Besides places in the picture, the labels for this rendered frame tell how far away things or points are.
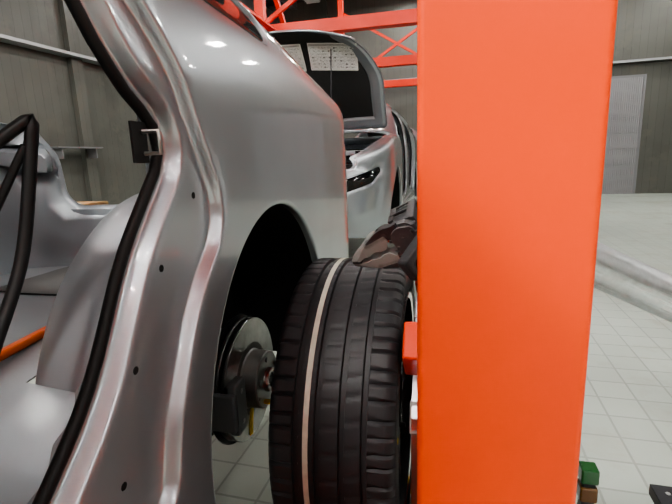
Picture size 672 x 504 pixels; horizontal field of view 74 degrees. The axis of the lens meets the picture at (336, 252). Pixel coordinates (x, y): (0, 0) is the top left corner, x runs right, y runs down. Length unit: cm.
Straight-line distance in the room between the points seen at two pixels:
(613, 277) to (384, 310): 44
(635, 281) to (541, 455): 57
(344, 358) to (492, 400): 40
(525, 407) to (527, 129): 27
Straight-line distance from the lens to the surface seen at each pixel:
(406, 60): 1015
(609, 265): 100
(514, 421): 51
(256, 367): 119
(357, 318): 87
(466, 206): 44
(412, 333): 81
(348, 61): 420
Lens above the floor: 142
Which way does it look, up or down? 12 degrees down
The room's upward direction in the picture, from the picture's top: 2 degrees counter-clockwise
